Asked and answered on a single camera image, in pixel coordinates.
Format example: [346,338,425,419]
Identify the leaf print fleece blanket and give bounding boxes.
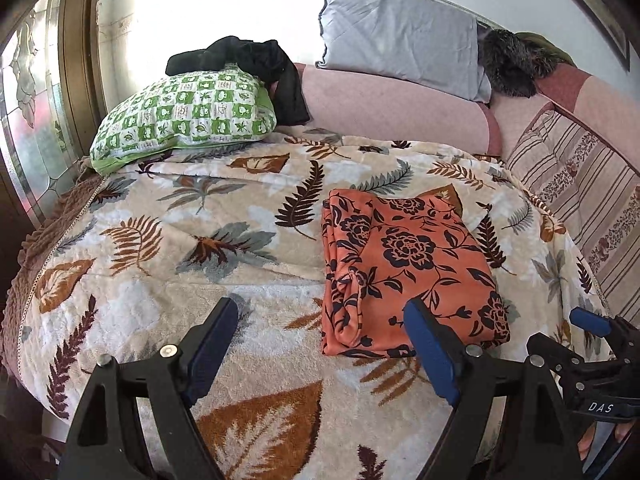
[17,127,613,480]

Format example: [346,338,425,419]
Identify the stained glass window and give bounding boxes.
[0,0,83,221]

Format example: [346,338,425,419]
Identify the dark furry cushion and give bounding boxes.
[477,30,576,98]

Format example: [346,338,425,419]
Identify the orange floral shirt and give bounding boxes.
[320,189,511,358]

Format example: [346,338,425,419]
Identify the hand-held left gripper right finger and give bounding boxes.
[404,299,586,480]

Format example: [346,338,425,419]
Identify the striped pink cushion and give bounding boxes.
[505,110,640,311]

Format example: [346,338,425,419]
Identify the person's right hand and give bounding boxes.
[577,421,636,462]

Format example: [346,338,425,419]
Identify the black garment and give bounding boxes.
[166,36,312,126]

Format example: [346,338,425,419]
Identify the pink padded sofa back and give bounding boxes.
[492,62,640,176]

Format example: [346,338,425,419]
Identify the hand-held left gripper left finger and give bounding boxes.
[57,297,241,480]

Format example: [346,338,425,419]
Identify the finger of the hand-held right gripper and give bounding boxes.
[570,307,640,356]
[527,332,596,387]

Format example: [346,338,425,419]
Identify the brown wooden window frame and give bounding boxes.
[57,0,108,161]

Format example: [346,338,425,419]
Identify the grey pillow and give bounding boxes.
[316,0,493,103]

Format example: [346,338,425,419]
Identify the brown ruffled bedspread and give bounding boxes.
[0,160,106,386]

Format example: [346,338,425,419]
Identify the pink bolster cushion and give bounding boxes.
[292,62,502,156]

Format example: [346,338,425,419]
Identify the green checked pillow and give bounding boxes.
[90,63,278,176]

